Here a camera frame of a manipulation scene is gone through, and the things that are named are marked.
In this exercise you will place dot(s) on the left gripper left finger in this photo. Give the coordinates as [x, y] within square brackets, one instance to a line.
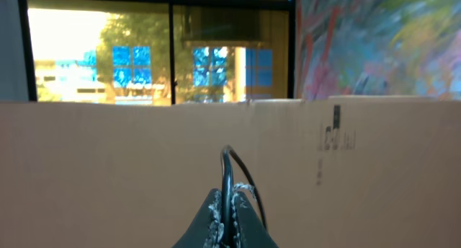
[205, 230]

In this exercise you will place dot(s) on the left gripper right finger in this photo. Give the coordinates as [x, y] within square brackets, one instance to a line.
[249, 229]

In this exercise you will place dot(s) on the cardboard wall panel left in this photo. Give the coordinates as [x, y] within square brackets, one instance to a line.
[341, 172]

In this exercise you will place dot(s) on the window with black frame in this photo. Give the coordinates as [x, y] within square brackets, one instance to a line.
[158, 52]

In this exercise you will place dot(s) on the colourful wall mural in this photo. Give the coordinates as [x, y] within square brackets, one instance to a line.
[377, 47]

